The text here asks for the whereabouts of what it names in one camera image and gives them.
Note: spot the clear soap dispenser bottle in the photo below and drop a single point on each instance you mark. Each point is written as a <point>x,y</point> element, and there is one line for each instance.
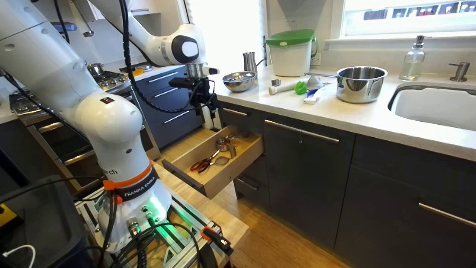
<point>414,60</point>

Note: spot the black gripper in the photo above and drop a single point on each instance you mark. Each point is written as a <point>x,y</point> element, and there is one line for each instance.
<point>198,84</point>

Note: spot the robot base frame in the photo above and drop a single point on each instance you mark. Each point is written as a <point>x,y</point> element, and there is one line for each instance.
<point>181,237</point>

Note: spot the small mesh strainer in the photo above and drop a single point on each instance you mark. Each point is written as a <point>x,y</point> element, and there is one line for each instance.
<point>221,161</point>

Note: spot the white bin green lid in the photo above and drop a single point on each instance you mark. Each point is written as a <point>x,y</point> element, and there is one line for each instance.
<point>292,52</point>

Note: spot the steel saucepan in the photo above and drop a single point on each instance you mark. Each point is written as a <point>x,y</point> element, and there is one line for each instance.
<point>359,84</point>

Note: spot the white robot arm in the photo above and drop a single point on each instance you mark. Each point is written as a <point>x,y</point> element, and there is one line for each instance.
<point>38,58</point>

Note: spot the steel shaker canister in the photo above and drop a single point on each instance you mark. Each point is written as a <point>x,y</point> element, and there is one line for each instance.
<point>250,61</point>

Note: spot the blue white tube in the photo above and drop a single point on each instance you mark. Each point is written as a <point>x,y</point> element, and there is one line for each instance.
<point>313,96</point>

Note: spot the open wooden drawer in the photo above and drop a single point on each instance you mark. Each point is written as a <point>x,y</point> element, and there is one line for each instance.
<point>212,180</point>

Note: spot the silver measuring cup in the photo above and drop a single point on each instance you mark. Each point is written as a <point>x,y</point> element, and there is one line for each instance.
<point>225,145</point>

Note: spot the green dish brush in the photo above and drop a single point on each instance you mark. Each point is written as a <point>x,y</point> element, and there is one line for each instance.
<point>303,87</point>

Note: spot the steel mixing bowl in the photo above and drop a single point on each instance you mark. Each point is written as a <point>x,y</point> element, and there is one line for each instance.
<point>240,81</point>

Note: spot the kitchen sink basin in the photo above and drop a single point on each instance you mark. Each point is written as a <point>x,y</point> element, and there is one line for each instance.
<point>438,104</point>

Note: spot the dark lower kitchen cabinets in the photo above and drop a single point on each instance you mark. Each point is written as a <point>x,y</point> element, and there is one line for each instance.
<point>378,204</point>

